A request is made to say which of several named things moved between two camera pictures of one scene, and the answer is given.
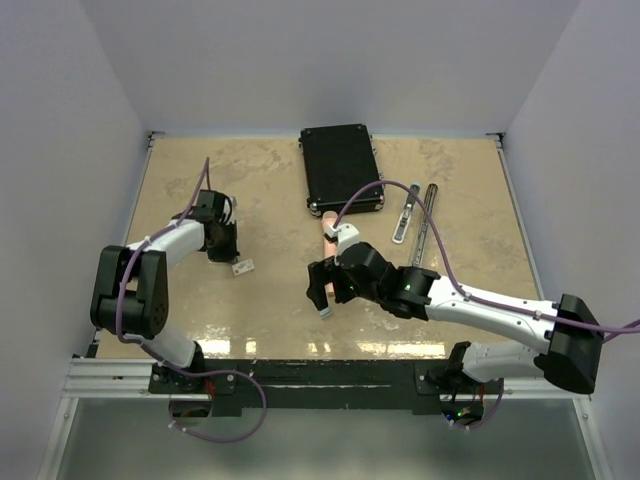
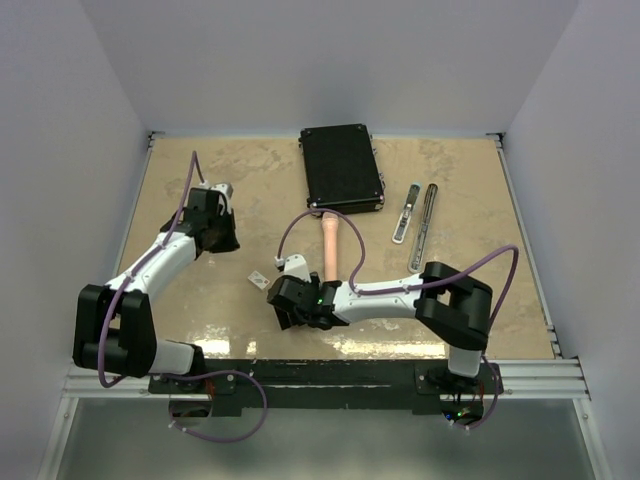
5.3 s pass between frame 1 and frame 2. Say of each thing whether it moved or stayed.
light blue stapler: stayed
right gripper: moved
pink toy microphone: stayed
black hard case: stayed
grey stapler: stayed
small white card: moved
